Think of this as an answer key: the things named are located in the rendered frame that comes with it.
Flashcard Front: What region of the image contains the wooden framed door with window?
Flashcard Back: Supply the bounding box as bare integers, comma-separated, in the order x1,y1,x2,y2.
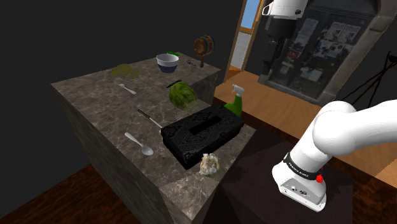
223,0,268,83

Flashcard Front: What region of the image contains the grey framed board with papers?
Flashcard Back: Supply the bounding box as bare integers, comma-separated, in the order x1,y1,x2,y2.
257,0,397,107

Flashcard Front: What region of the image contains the brown wooden barrel mug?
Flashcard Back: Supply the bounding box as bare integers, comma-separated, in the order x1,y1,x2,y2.
193,34,216,69

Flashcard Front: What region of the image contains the green spray bottle white nozzle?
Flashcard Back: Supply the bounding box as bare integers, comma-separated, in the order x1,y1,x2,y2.
224,84,246,118

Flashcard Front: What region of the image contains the black tripod stand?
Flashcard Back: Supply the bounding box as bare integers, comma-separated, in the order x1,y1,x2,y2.
340,51,397,107

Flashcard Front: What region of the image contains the white bowl blue outside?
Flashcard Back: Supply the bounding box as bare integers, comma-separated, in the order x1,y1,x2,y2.
156,53,180,74

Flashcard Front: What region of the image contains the green cabbage head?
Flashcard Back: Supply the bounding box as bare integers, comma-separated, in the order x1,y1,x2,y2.
168,81,199,112

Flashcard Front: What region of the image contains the black patterned tissue box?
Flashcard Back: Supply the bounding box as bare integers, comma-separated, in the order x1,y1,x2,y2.
160,104,245,171

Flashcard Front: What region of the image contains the whitish crumpled lump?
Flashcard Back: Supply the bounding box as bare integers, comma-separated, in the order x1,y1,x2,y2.
198,152,221,178

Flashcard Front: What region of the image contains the small silver spoon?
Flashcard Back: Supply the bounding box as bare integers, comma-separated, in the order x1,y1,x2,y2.
118,83,137,95

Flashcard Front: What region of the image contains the large silver spoon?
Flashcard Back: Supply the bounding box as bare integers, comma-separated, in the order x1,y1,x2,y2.
123,132,155,157

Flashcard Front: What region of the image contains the black-handled silver utensil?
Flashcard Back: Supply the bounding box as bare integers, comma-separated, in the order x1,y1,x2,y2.
136,108,164,130

